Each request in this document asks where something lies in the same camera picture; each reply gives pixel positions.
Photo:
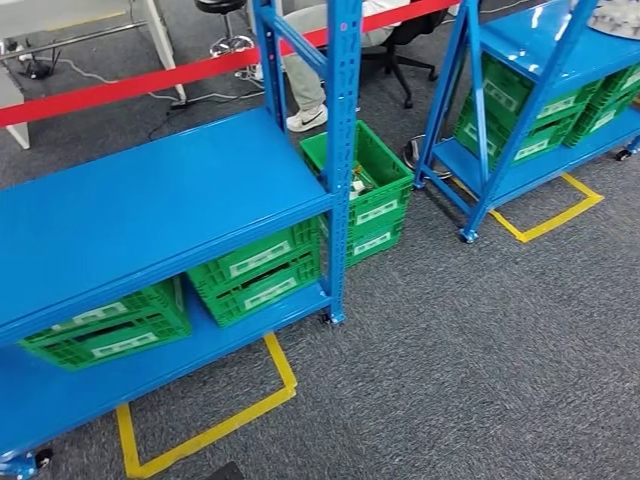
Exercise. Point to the chrome round floor base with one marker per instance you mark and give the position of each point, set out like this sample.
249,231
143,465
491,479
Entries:
410,156

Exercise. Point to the blue metal shelf rack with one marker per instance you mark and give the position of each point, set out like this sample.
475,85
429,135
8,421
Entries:
150,192
550,166

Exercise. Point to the person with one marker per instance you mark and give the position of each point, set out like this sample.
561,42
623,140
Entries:
305,73

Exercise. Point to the black power strip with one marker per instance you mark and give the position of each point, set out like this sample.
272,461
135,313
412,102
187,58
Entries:
38,69

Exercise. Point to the white desk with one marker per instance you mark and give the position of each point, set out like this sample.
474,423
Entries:
160,40

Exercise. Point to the black round stool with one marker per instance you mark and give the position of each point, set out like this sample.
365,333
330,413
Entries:
220,5

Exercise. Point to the black office chair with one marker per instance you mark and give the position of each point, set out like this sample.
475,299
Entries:
395,60

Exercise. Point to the red barrier belt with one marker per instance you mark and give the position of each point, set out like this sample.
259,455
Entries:
125,86

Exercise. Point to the yellow floor tape rectangle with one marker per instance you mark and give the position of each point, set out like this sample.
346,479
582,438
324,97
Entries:
550,222

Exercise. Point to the grey plastic wheel cover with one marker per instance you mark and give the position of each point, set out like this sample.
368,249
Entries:
617,20

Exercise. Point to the green plastic crate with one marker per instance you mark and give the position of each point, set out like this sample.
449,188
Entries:
210,272
225,311
385,166
150,305
510,76
60,351
390,255
580,132
620,83
560,136

